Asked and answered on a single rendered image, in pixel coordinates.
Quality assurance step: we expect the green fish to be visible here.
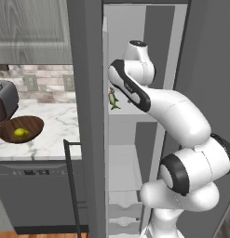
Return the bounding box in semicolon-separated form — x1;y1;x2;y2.
108;86;122;111

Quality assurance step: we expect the dark wooden bowl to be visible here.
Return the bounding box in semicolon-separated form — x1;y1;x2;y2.
0;115;46;144

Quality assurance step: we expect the grey fridge door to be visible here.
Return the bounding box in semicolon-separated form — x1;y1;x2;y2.
66;0;111;238

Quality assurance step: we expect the yellow lemon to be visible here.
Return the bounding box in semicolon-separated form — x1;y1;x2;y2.
13;127;31;139

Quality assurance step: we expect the grey fridge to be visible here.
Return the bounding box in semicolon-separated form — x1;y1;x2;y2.
101;0;230;238

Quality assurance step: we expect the grey dishwasher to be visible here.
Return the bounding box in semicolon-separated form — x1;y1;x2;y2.
0;160;89;235

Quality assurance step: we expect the grey wall socket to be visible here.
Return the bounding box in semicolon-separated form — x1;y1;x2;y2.
62;73;76;92
22;74;39;92

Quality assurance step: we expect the black fridge door handle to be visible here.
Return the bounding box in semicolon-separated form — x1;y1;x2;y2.
62;139;88;238

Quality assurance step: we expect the grey wall cupboard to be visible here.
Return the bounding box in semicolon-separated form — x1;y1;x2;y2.
0;0;74;66

